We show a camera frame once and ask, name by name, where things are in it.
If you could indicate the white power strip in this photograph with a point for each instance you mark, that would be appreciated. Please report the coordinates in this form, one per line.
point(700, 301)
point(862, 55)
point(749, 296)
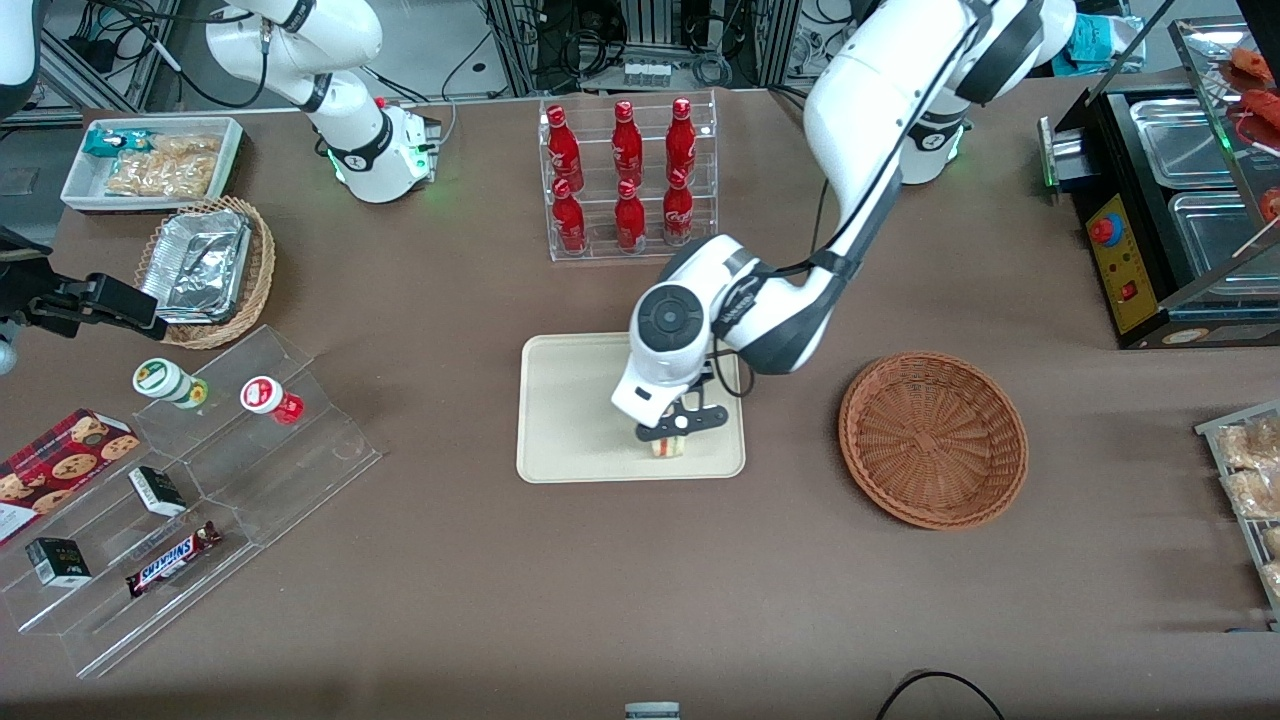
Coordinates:
point(647, 73)

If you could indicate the clear acrylic bottle rack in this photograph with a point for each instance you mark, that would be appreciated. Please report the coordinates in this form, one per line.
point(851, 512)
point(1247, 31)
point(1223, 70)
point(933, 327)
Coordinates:
point(700, 225)

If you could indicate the small grey device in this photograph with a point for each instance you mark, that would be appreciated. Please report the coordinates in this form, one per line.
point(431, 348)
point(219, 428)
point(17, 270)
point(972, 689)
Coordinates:
point(652, 712)

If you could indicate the teal snack packet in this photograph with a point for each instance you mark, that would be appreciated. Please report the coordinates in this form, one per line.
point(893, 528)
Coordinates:
point(110, 140)

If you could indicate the stacked foil containers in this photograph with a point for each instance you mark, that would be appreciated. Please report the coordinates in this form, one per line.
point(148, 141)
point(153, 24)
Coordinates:
point(195, 265)

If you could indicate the clear acrylic stepped display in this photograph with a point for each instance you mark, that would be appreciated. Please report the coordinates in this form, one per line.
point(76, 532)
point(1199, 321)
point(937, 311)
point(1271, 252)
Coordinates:
point(290, 480)

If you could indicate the light oval wicker basket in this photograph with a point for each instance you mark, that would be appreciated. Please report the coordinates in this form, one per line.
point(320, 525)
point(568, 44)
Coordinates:
point(262, 260)

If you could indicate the tray of bread packs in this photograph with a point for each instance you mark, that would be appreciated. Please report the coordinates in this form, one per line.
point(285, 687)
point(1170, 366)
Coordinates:
point(1215, 435)

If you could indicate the teal plastic bag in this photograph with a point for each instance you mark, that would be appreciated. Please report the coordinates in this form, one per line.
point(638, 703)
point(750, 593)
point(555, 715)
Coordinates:
point(1105, 45)

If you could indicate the snickers chocolate bar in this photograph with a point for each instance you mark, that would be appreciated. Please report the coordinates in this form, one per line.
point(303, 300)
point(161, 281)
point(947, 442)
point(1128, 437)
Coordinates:
point(172, 559)

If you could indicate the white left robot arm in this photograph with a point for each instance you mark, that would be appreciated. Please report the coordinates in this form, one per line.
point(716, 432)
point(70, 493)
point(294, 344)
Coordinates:
point(870, 100)

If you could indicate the red cola bottle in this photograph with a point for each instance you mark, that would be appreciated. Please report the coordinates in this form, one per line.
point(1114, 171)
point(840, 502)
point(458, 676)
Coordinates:
point(565, 150)
point(570, 222)
point(627, 145)
point(630, 220)
point(678, 215)
point(681, 140)

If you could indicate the black hot food case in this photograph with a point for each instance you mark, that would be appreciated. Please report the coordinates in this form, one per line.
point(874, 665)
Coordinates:
point(1125, 270)

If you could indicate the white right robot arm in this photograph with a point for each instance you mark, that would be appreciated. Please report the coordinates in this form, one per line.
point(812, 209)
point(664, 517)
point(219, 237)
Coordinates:
point(352, 150)

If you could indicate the steel food pan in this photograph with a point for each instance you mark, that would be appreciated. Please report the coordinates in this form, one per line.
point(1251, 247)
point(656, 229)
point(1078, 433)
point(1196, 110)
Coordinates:
point(1215, 235)
point(1180, 140)

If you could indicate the wrapped bread pack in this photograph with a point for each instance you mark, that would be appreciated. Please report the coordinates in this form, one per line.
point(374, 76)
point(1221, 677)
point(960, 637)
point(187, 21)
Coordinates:
point(1272, 580)
point(1272, 541)
point(1250, 445)
point(1252, 493)

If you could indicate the red skewered sausage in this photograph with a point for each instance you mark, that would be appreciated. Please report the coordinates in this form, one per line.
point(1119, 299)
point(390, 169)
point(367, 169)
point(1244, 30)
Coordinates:
point(1250, 64)
point(1270, 205)
point(1262, 112)

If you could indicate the small black box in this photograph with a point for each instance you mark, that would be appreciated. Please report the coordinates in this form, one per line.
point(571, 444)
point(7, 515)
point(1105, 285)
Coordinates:
point(58, 562)
point(157, 491)

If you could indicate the white rectangular snack bin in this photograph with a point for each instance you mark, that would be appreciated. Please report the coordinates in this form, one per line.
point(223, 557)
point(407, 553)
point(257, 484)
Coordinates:
point(80, 185)

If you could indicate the red capped yogurt bottle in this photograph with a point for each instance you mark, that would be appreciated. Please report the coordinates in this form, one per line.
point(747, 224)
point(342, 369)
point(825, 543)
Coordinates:
point(268, 397)

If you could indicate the brown round wicker basket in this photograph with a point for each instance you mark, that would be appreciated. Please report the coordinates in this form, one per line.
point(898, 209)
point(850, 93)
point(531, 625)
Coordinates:
point(930, 440)

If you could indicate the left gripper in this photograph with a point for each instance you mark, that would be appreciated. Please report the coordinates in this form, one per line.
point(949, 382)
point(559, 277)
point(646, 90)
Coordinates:
point(706, 378)

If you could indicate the red plaid cookie box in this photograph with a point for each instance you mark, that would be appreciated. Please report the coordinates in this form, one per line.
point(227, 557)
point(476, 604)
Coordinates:
point(60, 465)

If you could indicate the green capped yogurt bottle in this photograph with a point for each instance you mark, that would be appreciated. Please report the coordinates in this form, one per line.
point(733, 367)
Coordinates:
point(165, 380)

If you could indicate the cream plastic tray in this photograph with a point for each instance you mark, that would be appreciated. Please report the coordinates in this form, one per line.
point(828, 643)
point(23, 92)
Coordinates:
point(570, 420)

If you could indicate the aluminium frame rack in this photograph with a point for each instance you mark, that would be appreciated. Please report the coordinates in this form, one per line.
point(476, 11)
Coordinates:
point(515, 45)

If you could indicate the clear bag of crackers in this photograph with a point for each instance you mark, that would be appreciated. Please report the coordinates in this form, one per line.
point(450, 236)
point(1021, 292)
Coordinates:
point(165, 170)

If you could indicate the triangular sandwich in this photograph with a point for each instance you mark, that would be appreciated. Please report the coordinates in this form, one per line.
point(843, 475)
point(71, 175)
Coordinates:
point(668, 448)

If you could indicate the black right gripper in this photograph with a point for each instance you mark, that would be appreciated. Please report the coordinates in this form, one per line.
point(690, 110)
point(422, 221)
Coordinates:
point(62, 305)

